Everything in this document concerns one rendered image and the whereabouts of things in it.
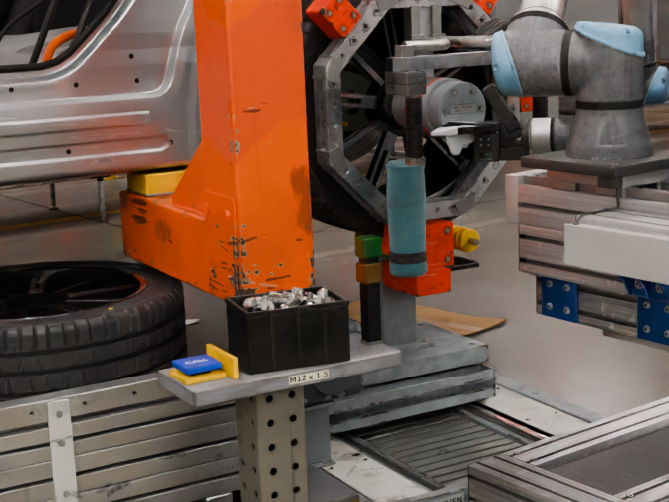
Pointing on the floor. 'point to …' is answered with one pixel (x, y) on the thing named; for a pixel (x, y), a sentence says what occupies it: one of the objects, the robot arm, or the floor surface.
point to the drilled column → (272, 447)
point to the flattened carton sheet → (463, 324)
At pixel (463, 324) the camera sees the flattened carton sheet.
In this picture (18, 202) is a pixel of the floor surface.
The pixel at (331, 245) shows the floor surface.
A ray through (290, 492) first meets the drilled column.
